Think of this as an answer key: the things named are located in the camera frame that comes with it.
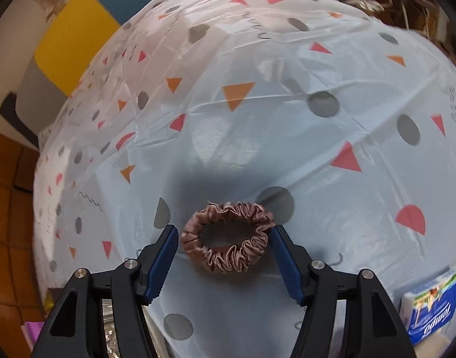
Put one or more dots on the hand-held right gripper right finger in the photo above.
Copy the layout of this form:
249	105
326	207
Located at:
289	268

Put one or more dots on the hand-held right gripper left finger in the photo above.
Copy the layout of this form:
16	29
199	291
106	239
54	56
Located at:
162	264

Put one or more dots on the dusty pink scrunchie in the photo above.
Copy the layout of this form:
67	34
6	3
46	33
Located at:
231	257

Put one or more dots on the blue tissue packet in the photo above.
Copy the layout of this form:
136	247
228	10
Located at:
433	305

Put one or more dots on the ornate gold tissue box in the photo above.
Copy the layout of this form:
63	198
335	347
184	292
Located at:
116	335

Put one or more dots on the printed plastic bed cover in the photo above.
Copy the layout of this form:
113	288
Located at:
250	138

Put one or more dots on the purple carton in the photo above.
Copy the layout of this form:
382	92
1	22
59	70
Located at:
32	332

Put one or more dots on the wooden wardrobe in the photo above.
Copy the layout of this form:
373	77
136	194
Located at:
10	212

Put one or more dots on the grey yellow blue headboard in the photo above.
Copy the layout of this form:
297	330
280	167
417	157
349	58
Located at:
67	44

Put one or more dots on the white tote bag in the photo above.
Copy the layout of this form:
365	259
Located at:
373	3

